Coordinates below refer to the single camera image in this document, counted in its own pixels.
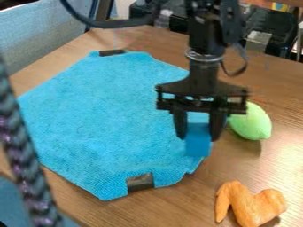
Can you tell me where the orange toy chicken wing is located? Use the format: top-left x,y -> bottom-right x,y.
214,180 -> 288,227

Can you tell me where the green toy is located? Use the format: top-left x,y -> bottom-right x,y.
226,101 -> 274,141

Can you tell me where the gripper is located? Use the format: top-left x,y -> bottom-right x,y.
153,57 -> 250,142

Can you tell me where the blue cloth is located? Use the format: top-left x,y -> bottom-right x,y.
16,49 -> 207,202

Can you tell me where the braided cable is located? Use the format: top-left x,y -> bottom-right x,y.
0,56 -> 65,227

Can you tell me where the blue block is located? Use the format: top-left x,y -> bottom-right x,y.
183,112 -> 214,158

